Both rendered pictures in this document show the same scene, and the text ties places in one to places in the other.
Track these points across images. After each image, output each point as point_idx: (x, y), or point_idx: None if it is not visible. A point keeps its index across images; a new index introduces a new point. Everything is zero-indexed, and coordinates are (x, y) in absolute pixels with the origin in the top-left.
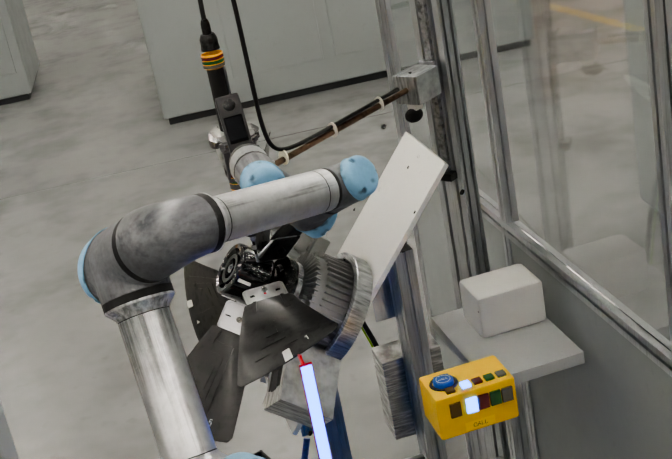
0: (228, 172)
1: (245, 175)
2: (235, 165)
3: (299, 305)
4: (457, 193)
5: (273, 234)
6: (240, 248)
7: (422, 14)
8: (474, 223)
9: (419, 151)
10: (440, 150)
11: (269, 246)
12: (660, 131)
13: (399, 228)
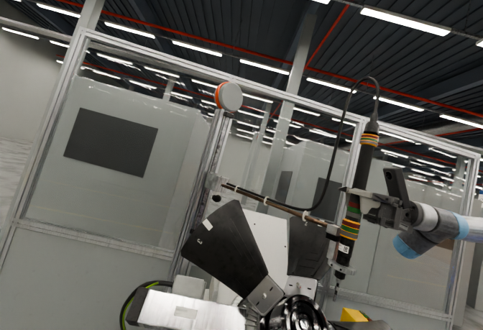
0: (399, 221)
1: (461, 218)
2: (438, 213)
3: (349, 324)
4: None
5: (172, 293)
6: (307, 298)
7: (218, 150)
8: None
9: (257, 215)
10: (198, 218)
11: (317, 286)
12: (345, 205)
13: (279, 257)
